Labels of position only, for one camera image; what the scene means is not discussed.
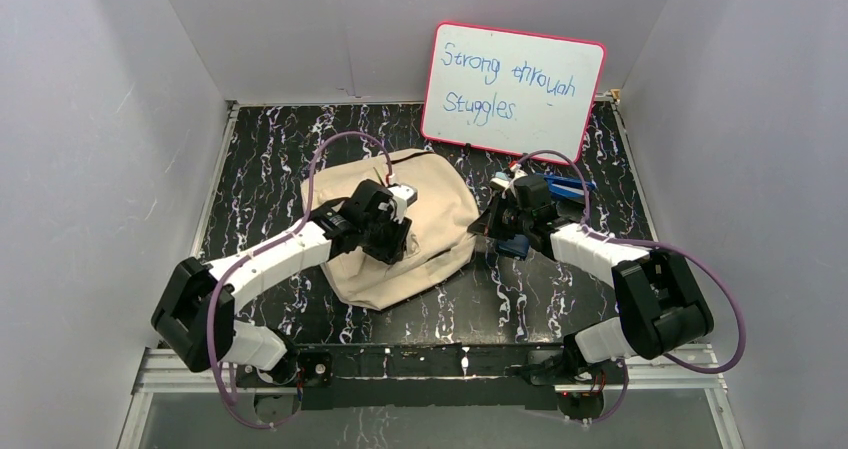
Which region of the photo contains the beige canvas backpack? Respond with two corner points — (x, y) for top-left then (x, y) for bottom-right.
(322, 149), (479, 310)

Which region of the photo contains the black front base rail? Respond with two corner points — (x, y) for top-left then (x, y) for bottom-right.
(291, 343), (598, 413)

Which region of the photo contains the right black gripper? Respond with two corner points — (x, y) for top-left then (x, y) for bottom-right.
(470, 191), (532, 242)

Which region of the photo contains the pink framed whiteboard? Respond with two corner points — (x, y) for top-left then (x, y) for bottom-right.
(421, 22), (606, 162)

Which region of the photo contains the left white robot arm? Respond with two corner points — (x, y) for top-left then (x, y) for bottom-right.
(151, 180), (418, 385)

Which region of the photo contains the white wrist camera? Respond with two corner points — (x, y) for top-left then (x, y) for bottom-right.
(499, 165), (526, 187)
(388, 184), (418, 223)

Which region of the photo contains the light blue white stapler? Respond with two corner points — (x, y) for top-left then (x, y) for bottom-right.
(489, 172), (511, 192)

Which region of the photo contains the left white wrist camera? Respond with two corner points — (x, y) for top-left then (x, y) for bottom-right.
(388, 184), (418, 223)

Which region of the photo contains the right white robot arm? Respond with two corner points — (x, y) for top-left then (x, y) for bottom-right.
(468, 173), (714, 383)

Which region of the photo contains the blue black stapler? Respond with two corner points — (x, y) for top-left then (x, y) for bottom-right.
(543, 174), (596, 205)

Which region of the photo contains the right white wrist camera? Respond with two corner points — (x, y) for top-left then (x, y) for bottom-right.
(499, 165), (526, 187)

